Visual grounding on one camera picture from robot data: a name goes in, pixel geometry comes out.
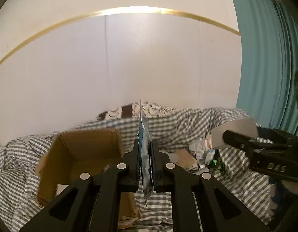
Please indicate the brown cardboard box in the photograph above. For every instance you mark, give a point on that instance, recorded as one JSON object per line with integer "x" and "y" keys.
{"x": 91, "y": 145}

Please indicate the teal curtain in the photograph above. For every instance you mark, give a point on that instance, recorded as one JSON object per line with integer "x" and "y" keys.
{"x": 260, "y": 53}

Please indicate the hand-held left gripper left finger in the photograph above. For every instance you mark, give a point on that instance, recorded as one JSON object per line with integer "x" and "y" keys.
{"x": 136, "y": 157}

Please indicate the flat brown cardboard packet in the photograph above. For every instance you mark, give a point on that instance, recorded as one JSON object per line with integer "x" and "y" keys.
{"x": 185, "y": 159}

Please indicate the gold wall trim strip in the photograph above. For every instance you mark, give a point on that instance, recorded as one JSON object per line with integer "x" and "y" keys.
{"x": 134, "y": 8}

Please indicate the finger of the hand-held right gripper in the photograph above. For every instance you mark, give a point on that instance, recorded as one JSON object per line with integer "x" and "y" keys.
{"x": 277, "y": 134}
{"x": 240, "y": 142}

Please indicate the silver foil packet blue print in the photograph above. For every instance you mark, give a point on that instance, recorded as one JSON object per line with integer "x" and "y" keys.
{"x": 145, "y": 135}

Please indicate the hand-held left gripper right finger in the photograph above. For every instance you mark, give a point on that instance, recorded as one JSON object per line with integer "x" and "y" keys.
{"x": 154, "y": 159}

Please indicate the small green wrapper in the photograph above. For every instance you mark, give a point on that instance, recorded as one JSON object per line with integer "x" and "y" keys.
{"x": 215, "y": 163}

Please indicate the crumpled clear plastic wrapper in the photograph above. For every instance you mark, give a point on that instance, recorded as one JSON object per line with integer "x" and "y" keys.
{"x": 198, "y": 148}

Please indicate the grey card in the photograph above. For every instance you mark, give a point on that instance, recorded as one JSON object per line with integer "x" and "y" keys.
{"x": 236, "y": 128}

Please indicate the grey white checked blanket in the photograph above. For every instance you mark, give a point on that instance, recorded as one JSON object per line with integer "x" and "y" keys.
{"x": 23, "y": 164}

